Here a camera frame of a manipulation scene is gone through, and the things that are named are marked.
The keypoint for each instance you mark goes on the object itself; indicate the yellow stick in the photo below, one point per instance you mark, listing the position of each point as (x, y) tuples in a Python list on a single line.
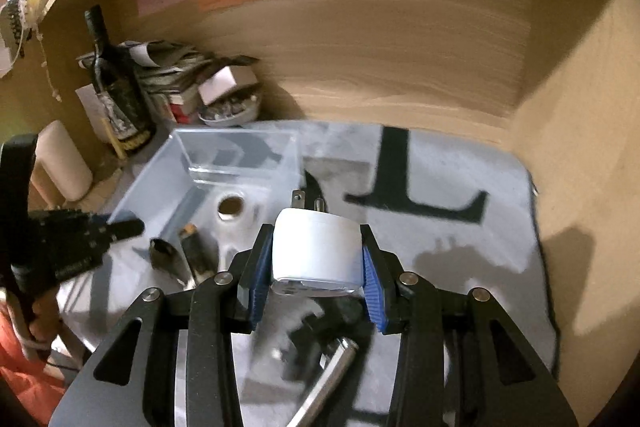
[(114, 139)]

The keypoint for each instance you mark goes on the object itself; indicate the clear plastic storage box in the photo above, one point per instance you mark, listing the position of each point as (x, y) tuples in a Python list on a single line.
[(165, 187)]

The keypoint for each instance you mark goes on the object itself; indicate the stack of magazines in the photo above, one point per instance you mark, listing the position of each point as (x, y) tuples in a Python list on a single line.
[(170, 77)]

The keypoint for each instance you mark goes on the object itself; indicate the black and silver selfie stick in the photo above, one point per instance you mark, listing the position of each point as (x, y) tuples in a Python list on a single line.
[(332, 374)]

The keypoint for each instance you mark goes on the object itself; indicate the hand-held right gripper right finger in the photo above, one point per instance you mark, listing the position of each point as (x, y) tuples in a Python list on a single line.
[(374, 292)]

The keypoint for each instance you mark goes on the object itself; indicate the white charger plug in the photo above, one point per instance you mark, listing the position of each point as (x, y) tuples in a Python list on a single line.
[(317, 247)]

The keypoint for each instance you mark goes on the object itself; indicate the white bowl of shells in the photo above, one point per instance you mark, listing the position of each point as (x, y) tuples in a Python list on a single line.
[(227, 114)]

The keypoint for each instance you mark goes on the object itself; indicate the grey mat with black letters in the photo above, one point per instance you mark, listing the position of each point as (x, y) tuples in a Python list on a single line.
[(450, 287)]

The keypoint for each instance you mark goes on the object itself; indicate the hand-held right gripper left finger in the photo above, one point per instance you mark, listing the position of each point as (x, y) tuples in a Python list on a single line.
[(260, 279)]

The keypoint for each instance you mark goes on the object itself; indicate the cream cylindrical container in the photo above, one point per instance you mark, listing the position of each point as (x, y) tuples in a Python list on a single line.
[(65, 162)]

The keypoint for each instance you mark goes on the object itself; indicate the white paper card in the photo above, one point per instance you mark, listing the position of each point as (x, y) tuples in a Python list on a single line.
[(92, 107)]

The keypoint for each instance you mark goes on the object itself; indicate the dark wine bottle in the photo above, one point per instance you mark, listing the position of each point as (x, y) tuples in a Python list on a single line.
[(122, 107)]

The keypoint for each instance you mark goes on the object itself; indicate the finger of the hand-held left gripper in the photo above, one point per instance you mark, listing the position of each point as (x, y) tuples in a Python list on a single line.
[(17, 187), (115, 229)]

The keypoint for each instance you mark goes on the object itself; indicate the dark beaded lace band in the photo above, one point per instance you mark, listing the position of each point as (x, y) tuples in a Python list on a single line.
[(15, 24)]

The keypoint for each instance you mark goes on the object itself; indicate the person's left hand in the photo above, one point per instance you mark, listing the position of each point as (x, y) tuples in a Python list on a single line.
[(44, 319)]

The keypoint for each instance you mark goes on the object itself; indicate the orange red cloth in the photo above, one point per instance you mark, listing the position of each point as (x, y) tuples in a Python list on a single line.
[(25, 382)]

